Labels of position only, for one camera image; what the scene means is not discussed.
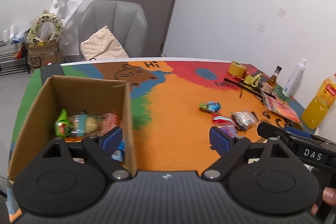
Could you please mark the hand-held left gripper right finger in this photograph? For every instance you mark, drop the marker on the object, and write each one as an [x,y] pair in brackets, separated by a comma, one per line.
[219,140]

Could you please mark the dark grey chair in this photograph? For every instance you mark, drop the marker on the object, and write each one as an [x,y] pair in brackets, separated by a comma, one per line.
[52,70]

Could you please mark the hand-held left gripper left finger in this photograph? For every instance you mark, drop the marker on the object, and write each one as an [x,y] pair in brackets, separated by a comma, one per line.
[113,139]

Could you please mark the yellow toy vehicle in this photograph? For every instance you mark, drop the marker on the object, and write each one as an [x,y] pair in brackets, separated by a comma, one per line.
[252,79]

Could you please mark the blue snack packet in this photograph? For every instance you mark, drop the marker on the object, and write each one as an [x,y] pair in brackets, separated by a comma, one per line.
[119,153]

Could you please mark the orange floral snack packet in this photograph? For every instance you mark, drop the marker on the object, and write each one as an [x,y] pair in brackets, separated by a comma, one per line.
[109,120]

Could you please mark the panda print neck pillow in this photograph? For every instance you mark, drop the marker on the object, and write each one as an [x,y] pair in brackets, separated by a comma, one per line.
[32,32]

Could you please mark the dotted cream cushion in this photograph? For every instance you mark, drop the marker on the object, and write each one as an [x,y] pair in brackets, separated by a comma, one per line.
[105,45]

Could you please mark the clear adhesive wall hook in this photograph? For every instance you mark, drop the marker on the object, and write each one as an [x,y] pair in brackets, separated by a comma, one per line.
[281,12]
[261,28]

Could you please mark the white plastic holder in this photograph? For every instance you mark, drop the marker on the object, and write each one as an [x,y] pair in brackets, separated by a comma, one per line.
[10,33]

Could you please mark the clear cake packet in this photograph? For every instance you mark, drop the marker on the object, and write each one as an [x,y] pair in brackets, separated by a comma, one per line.
[244,117]

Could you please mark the yellow tape roll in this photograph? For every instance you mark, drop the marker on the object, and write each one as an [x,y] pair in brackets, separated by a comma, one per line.
[236,68]

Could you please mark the orange juice bottle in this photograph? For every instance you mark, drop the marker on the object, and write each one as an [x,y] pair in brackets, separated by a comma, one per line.
[319,103]

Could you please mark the beige bread packet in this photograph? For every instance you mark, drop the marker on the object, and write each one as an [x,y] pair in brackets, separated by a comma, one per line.
[89,124]

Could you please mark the blue-green snack packet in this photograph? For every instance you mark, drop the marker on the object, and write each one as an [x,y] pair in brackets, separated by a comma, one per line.
[210,106]

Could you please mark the grey door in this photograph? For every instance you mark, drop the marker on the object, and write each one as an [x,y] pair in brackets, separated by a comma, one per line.
[152,3]

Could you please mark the person's right hand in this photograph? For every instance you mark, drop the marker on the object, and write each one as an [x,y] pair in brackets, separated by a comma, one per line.
[329,195]

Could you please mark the amber glass bottle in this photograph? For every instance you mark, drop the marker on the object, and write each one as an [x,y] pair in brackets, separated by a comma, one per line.
[270,83]

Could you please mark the taped cardboard box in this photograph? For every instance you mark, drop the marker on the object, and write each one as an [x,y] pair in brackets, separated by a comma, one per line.
[43,56]

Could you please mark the green snack packet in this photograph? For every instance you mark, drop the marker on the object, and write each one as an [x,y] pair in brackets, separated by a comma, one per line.
[63,123]

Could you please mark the red snack packet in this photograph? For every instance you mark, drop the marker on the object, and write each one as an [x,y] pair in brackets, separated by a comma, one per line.
[221,119]

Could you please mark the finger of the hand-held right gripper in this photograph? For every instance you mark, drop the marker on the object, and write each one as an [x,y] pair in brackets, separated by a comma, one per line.
[273,129]
[299,132]

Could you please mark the purple snack packet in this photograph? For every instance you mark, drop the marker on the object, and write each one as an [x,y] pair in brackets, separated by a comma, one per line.
[227,130]

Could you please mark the black shoe rack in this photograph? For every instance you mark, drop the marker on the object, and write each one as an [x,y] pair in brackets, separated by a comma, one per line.
[13,64]

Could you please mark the white spray bottle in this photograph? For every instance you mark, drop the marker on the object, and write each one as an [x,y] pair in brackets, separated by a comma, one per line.
[294,79]

